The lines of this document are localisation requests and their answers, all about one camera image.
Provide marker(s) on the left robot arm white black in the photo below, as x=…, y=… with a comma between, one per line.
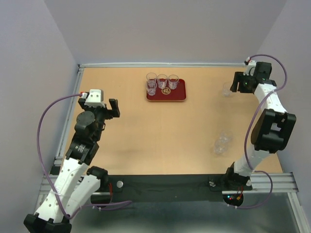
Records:
x=76, y=181

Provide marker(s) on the aluminium frame rail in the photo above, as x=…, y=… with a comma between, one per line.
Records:
x=159, y=64
x=270, y=207
x=55, y=169

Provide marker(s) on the aluminium frame rail front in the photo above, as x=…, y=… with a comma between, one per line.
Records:
x=270, y=207

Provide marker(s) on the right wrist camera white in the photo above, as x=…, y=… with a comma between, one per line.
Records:
x=250, y=66

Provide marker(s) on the aluminium frame rail back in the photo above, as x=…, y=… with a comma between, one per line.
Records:
x=159, y=64

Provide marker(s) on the red lacquer tray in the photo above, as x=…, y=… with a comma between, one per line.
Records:
x=169, y=94

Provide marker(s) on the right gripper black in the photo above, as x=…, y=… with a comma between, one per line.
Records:
x=238, y=76

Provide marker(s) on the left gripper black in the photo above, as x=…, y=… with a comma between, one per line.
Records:
x=107, y=111

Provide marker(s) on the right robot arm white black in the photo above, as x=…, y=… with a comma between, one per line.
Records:
x=268, y=133

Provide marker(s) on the clear glass cluster front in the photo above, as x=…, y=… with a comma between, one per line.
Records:
x=220, y=147

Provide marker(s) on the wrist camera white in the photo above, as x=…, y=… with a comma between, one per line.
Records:
x=250, y=66
x=93, y=98

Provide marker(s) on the clear glass cluster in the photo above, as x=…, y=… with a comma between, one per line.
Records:
x=173, y=81
x=220, y=147
x=226, y=136

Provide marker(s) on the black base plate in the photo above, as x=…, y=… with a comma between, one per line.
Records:
x=167, y=188

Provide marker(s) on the aluminium frame rail left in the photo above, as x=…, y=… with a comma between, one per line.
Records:
x=55, y=169

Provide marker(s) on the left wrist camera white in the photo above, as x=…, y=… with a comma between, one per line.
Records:
x=93, y=98

